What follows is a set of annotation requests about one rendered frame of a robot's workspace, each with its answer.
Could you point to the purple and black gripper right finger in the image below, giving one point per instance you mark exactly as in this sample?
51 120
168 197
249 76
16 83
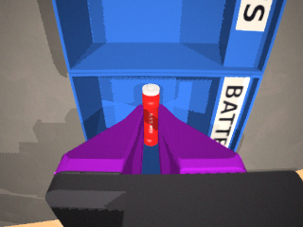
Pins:
190 151

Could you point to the red aaa battery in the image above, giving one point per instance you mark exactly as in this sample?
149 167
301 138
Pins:
150 100

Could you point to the blue open bin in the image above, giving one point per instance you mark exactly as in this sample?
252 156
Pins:
178 45

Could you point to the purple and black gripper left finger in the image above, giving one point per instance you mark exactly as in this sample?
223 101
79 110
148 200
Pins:
112 149

